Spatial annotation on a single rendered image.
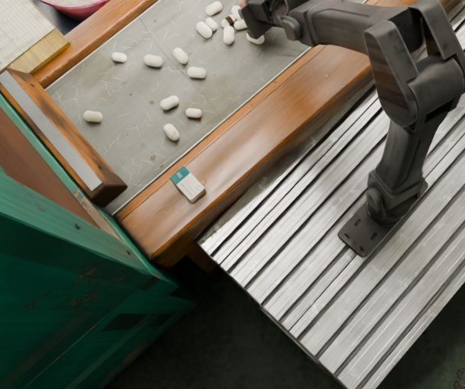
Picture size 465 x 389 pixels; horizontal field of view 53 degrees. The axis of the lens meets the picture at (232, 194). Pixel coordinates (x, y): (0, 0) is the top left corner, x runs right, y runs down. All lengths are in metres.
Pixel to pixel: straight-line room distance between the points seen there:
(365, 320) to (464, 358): 0.82
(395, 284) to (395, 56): 0.49
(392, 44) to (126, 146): 0.54
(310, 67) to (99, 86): 0.42
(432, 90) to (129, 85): 0.60
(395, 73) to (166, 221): 0.47
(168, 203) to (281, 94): 0.30
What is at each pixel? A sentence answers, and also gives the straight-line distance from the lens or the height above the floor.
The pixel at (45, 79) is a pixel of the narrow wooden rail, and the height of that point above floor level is 0.76.
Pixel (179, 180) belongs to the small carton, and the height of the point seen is 0.79.
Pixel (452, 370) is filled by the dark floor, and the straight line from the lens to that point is 1.70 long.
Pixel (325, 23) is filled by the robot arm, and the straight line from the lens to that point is 0.73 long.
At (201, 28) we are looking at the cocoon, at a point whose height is 0.76.
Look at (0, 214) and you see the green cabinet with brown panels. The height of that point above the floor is 1.30.
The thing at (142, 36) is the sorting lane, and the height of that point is 0.74.
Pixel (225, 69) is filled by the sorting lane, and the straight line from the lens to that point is 0.97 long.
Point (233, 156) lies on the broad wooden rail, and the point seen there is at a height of 0.76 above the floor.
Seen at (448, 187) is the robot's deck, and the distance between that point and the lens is 1.02.
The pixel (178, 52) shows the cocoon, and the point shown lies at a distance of 0.98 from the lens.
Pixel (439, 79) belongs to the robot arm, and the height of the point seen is 1.08.
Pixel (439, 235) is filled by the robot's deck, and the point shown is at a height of 0.67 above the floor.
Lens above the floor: 1.58
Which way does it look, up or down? 75 degrees down
